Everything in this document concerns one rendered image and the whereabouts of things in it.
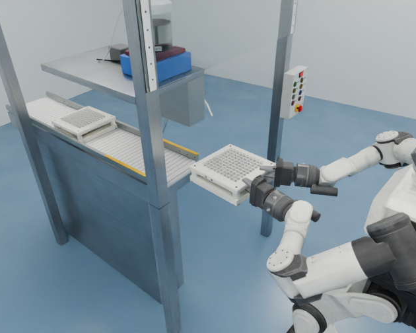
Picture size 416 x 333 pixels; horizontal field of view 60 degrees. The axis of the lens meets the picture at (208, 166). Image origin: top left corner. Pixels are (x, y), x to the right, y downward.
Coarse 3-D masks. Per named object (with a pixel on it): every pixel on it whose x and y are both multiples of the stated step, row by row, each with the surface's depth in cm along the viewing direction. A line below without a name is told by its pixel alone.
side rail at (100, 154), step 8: (8, 104) 223; (32, 120) 206; (48, 128) 197; (64, 136) 189; (80, 144) 181; (88, 152) 179; (96, 152) 174; (104, 160) 172; (120, 168) 166; (128, 168) 162; (136, 176) 160; (144, 176) 156
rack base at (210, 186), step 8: (192, 176) 144; (200, 176) 144; (200, 184) 142; (208, 184) 139; (216, 184) 139; (216, 192) 137; (224, 192) 135; (240, 192) 135; (232, 200) 132; (240, 200) 132
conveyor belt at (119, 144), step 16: (32, 112) 222; (48, 112) 221; (64, 112) 221; (96, 144) 187; (112, 144) 187; (128, 144) 187; (128, 160) 174; (176, 160) 173; (192, 160) 173; (176, 176) 164
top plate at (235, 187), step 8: (216, 152) 151; (248, 152) 150; (208, 160) 146; (264, 160) 145; (192, 168) 142; (200, 168) 141; (208, 168) 140; (248, 168) 140; (256, 168) 140; (208, 176) 136; (216, 176) 136; (224, 176) 136; (248, 176) 135; (224, 184) 132; (232, 184) 131; (240, 184) 131; (232, 192) 130
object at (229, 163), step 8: (232, 152) 149; (216, 160) 145; (224, 160) 144; (232, 160) 144; (240, 160) 144; (248, 160) 144; (216, 168) 140; (224, 168) 140; (232, 168) 139; (240, 168) 138
